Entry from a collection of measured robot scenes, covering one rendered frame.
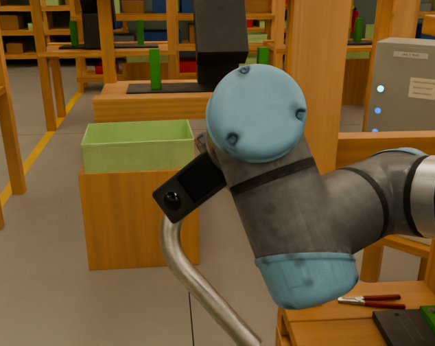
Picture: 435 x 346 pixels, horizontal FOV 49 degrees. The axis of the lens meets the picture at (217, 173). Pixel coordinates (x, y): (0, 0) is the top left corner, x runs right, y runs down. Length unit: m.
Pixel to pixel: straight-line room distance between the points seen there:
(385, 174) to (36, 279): 2.71
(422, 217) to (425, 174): 0.04
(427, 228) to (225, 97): 0.21
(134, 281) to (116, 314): 0.29
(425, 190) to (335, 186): 0.07
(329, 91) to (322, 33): 0.11
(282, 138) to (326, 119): 0.66
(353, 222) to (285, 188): 0.07
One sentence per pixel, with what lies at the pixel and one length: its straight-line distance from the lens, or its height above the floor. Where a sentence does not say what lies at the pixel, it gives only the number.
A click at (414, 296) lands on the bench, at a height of 0.88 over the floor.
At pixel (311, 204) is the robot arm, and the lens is 0.38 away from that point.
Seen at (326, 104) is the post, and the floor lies 1.38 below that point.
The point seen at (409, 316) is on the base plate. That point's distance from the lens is 1.23.
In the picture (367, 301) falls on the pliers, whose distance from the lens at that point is 1.26.
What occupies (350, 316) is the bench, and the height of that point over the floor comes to 0.88.
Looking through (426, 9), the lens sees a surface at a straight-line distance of 8.53.
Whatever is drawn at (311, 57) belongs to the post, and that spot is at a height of 1.47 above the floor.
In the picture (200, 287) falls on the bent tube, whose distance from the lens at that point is 0.70.
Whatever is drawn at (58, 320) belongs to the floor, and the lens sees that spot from 2.69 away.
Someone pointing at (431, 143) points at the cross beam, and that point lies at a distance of 1.22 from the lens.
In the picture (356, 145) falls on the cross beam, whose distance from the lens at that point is 1.15.
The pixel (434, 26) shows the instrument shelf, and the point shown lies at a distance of 1.14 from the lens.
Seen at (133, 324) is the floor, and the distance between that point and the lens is 2.58.
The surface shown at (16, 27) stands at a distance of 10.32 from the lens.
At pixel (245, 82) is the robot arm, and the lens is 0.36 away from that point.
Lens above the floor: 1.61
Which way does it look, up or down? 22 degrees down
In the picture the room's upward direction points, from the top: straight up
